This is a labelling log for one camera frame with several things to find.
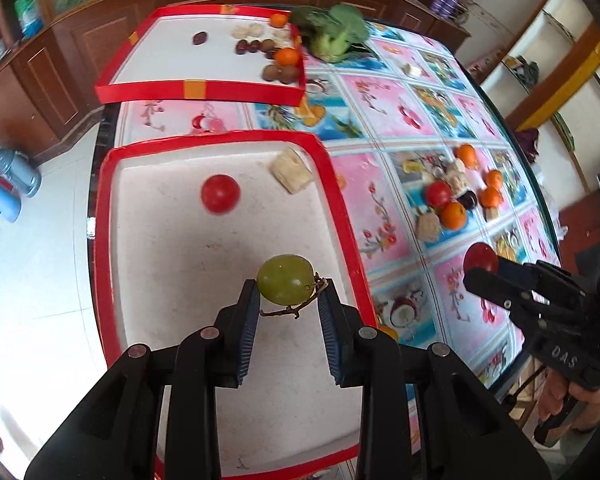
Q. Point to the white and yellow shelf unit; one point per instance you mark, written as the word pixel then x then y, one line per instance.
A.
pixel 555 60

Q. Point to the pale cracker piece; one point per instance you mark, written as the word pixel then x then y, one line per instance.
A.
pixel 412 70

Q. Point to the brown kiwi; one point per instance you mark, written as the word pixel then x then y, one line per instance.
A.
pixel 270 73
pixel 287 75
pixel 267 46

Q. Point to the small orange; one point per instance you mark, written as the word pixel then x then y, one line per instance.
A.
pixel 278 20
pixel 467 156
pixel 491 198
pixel 494 179
pixel 453 215
pixel 286 56

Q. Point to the small beige cube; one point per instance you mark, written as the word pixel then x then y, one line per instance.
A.
pixel 491 214

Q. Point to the purple bottles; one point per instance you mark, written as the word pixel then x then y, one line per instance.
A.
pixel 445 1

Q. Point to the pale bread piece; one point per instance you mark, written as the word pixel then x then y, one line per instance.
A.
pixel 240 31
pixel 282 35

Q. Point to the shallow red tray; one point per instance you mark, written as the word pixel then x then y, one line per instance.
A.
pixel 180 270

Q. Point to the brown wooden cabinet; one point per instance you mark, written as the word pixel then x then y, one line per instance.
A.
pixel 55 70

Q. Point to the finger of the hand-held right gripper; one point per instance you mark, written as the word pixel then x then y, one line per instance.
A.
pixel 487 287
pixel 517 270

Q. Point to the red tomato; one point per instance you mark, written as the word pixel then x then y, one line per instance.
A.
pixel 220 194
pixel 479 257
pixel 438 194

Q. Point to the red tray with orange patches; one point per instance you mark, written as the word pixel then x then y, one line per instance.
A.
pixel 180 60

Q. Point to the person's right hand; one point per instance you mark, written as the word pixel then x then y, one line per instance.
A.
pixel 552 392

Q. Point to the dark purple plum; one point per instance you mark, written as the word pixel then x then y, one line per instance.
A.
pixel 200 38
pixel 468 200

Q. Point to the green bok choy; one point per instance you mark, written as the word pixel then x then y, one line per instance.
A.
pixel 330 30

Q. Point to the printed fruit pattern tablecloth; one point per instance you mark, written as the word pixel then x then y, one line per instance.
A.
pixel 405 110

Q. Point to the green grape with stem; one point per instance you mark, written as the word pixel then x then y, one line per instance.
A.
pixel 282 280

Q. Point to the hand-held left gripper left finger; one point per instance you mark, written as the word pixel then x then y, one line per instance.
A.
pixel 248 332

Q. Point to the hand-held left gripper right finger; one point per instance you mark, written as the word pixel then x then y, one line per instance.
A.
pixel 330 342

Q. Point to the beige bread chunk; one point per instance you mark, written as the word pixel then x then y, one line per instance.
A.
pixel 428 226
pixel 291 171
pixel 457 181

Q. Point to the dark red date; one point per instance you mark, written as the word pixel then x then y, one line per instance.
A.
pixel 241 48
pixel 253 47

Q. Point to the blue thermos bottle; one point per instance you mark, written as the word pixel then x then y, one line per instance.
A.
pixel 0 202
pixel 17 174

